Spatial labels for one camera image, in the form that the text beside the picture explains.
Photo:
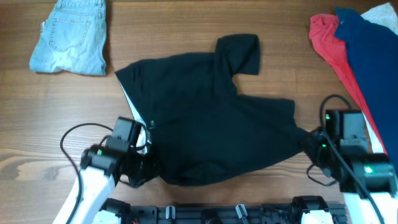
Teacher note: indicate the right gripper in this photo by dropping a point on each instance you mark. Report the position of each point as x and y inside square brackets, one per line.
[308, 140]

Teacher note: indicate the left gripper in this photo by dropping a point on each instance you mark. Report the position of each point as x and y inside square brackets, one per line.
[153, 164]

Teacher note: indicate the black t-shirt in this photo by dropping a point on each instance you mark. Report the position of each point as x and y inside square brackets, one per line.
[202, 130]

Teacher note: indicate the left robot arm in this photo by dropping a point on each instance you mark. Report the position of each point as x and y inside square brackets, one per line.
[100, 172]

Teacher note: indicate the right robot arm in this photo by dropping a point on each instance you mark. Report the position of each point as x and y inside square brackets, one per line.
[367, 180]

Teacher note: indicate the navy blue garment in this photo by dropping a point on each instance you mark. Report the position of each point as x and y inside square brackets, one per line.
[372, 54]

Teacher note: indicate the red garment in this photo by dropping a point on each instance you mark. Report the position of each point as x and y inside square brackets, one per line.
[333, 51]

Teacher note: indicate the folded light blue jeans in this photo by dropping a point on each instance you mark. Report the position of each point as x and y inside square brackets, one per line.
[72, 39]

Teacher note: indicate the white garment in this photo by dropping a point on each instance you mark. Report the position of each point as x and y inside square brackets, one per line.
[386, 16]

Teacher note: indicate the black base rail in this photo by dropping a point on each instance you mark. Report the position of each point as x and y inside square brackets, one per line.
[265, 214]

